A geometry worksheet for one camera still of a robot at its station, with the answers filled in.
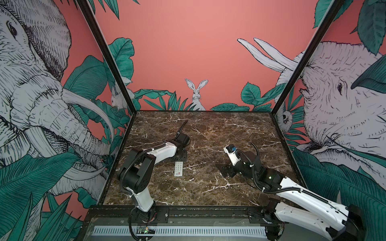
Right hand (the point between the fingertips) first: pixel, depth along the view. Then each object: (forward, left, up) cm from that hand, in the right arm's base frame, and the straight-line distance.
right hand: (221, 159), depth 74 cm
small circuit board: (-29, +37, -18) cm, 50 cm away
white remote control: (+1, +23, -16) cm, 28 cm away
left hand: (+10, +22, -16) cm, 29 cm away
